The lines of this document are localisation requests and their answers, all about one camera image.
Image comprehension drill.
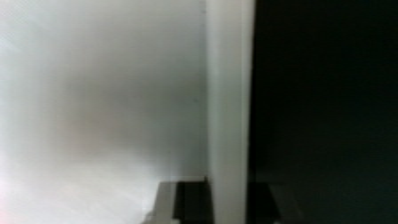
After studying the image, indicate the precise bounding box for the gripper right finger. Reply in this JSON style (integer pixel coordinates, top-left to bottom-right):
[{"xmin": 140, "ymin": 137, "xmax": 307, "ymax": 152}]
[{"xmin": 246, "ymin": 182, "xmax": 307, "ymax": 224}]

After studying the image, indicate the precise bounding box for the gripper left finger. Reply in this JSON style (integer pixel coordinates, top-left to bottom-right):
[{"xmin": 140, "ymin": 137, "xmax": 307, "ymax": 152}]
[{"xmin": 142, "ymin": 181, "xmax": 213, "ymax": 224}]

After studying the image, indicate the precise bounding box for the white square tabletop tray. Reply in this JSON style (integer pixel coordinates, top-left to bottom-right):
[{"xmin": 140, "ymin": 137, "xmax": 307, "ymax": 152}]
[{"xmin": 0, "ymin": 0, "xmax": 253, "ymax": 224}]

